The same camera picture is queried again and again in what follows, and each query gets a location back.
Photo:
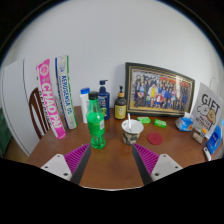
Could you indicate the blue box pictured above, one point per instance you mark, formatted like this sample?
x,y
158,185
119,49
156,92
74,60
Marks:
x,y
214,140

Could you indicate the small colourful cube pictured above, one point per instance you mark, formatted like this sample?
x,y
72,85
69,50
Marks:
x,y
199,136

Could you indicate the green plastic drink bottle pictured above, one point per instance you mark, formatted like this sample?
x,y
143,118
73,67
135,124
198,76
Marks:
x,y
96,123

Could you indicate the white and green tube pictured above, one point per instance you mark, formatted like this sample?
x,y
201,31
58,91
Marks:
x,y
66,93

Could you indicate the framed group picture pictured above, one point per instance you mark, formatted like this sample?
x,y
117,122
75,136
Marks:
x,y
158,90

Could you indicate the camouflage-print paper cup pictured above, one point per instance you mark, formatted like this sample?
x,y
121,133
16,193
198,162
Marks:
x,y
130,136

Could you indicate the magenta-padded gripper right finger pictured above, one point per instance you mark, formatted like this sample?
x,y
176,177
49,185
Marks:
x,y
165,166

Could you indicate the blue pump bottle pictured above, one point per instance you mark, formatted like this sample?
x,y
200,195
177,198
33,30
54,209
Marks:
x,y
104,101

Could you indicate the blue tissue pack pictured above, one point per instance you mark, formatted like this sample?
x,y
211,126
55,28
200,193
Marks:
x,y
184,124

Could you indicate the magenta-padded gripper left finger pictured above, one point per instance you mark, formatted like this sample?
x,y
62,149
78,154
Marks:
x,y
56,165

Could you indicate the pink printed tube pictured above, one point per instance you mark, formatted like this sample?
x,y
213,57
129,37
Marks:
x,y
50,100

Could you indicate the brown pump bottle yellow label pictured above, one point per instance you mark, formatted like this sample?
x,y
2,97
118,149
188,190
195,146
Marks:
x,y
120,108

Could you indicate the brown wooden chair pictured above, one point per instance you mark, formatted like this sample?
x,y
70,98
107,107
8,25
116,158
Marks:
x,y
36,113

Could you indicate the white straw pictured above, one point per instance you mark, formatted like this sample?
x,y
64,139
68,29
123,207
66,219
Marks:
x,y
129,120

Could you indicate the small white device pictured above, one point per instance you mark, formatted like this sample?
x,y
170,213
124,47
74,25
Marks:
x,y
207,154

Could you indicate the flat round red coaster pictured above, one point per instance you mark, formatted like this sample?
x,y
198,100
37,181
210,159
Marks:
x,y
155,138

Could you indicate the white bottle with blue cap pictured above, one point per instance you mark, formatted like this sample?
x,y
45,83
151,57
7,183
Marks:
x,y
84,103

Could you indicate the small green packet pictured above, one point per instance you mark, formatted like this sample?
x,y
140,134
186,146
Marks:
x,y
144,120
160,123

